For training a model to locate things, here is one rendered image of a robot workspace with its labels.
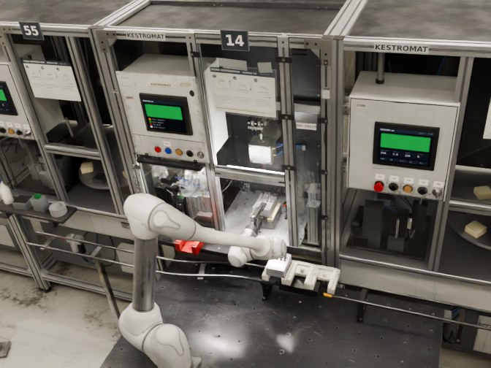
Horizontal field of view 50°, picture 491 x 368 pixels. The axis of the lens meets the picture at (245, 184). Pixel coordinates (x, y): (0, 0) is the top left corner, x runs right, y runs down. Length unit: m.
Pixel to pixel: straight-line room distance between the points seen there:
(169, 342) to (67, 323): 1.68
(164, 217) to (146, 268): 0.34
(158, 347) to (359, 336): 0.95
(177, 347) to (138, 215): 0.61
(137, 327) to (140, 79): 1.13
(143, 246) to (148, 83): 0.76
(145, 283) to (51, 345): 1.58
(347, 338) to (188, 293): 0.88
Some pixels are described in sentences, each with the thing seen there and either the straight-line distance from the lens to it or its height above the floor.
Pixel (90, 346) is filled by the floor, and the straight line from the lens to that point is 3.77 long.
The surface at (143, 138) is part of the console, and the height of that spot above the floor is 1.47.
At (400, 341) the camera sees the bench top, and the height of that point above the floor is 0.68.
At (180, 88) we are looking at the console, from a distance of 2.46.
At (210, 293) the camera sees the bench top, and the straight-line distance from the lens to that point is 2.90.
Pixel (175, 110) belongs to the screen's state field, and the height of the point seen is 1.67.
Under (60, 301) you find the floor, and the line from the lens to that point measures 4.14.
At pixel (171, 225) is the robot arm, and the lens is 2.11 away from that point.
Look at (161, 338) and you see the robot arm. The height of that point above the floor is 0.95.
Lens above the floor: 2.77
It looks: 35 degrees down
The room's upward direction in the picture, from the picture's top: 6 degrees counter-clockwise
